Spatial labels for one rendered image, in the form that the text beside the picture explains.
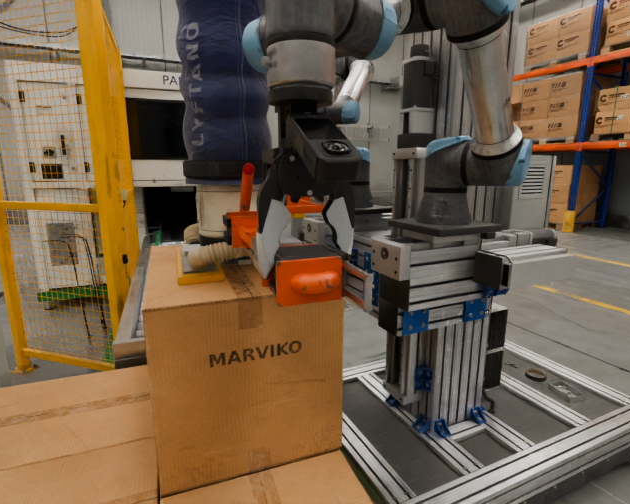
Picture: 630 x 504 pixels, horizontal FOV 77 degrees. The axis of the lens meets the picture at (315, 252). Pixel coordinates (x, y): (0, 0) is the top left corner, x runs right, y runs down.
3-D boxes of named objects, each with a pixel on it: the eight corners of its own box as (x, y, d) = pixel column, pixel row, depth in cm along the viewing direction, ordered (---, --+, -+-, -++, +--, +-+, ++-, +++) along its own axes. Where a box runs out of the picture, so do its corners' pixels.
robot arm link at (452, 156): (433, 185, 119) (436, 138, 116) (479, 186, 111) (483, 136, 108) (415, 187, 110) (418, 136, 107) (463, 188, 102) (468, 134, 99)
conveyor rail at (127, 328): (145, 257, 351) (143, 235, 347) (152, 256, 352) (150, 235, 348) (118, 394, 139) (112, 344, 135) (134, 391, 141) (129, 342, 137)
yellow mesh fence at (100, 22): (135, 300, 358) (110, 49, 314) (147, 299, 362) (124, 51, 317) (124, 357, 251) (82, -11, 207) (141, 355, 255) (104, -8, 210)
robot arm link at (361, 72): (382, 70, 165) (357, 133, 134) (356, 72, 168) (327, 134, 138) (380, 41, 157) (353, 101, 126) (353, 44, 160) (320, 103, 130)
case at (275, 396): (161, 361, 134) (150, 246, 125) (275, 343, 148) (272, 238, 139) (160, 497, 79) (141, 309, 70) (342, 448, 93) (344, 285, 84)
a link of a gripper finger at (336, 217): (347, 253, 54) (323, 190, 51) (367, 263, 48) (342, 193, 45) (328, 263, 53) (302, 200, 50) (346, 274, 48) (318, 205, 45)
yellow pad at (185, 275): (176, 253, 115) (174, 237, 114) (211, 251, 119) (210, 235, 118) (177, 286, 84) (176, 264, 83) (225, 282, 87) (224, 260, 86)
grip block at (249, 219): (223, 240, 82) (221, 212, 80) (269, 237, 85) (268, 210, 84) (228, 248, 74) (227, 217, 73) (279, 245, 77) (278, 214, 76)
